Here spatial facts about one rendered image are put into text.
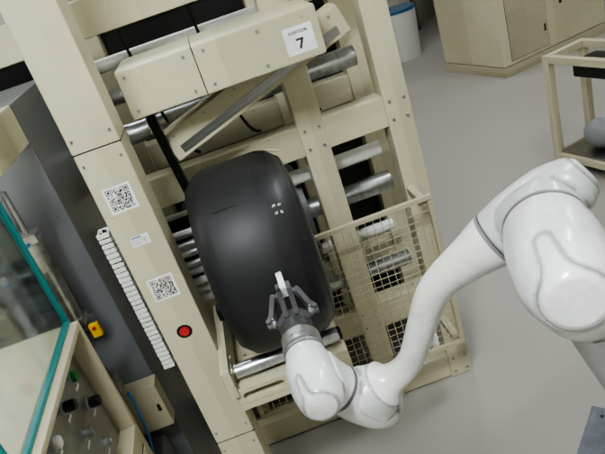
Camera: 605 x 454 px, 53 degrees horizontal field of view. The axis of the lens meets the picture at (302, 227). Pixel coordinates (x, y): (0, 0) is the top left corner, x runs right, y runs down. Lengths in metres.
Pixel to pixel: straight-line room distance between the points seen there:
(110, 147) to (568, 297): 1.18
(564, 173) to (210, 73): 1.15
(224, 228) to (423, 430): 1.51
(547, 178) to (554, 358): 2.05
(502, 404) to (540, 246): 1.99
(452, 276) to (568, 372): 1.88
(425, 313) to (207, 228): 0.68
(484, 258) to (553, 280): 0.25
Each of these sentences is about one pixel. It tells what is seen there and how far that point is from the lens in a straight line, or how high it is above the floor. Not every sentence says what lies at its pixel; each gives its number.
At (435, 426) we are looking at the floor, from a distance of 2.79.
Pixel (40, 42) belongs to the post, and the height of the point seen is 1.93.
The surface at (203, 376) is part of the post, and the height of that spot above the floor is 0.89.
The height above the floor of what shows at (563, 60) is 0.78.
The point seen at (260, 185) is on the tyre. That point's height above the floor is 1.43.
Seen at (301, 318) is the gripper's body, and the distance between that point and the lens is 1.37.
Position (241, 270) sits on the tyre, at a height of 1.28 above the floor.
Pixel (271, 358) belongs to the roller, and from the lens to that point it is 1.86.
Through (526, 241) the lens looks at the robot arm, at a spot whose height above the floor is 1.53.
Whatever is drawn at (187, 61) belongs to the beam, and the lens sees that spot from 1.86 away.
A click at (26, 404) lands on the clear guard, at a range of 1.42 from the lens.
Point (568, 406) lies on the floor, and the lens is 2.80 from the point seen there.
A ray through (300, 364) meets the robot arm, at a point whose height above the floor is 1.24.
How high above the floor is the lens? 2.00
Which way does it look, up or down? 25 degrees down
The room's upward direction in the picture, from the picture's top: 19 degrees counter-clockwise
